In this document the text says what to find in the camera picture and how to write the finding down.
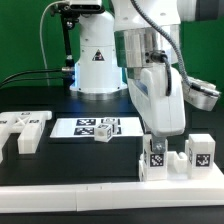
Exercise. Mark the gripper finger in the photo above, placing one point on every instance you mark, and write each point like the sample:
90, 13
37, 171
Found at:
158, 144

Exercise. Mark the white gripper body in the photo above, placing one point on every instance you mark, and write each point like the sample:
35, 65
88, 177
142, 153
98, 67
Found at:
164, 115

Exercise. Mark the white chair seat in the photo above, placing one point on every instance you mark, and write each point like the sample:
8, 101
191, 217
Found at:
176, 166

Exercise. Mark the white tagged cube nut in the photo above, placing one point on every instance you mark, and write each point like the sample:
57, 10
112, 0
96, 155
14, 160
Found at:
113, 122
103, 132

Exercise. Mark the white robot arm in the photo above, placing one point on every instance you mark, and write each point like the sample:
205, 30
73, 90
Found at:
144, 40

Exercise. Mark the white L-shaped fence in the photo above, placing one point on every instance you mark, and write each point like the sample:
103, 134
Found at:
105, 196

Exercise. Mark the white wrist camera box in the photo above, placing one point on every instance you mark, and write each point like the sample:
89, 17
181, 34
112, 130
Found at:
202, 94

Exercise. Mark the white marker base plate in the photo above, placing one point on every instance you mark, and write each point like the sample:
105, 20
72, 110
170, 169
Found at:
84, 127

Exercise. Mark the black camera on stand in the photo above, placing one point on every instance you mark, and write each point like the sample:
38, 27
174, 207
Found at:
70, 11

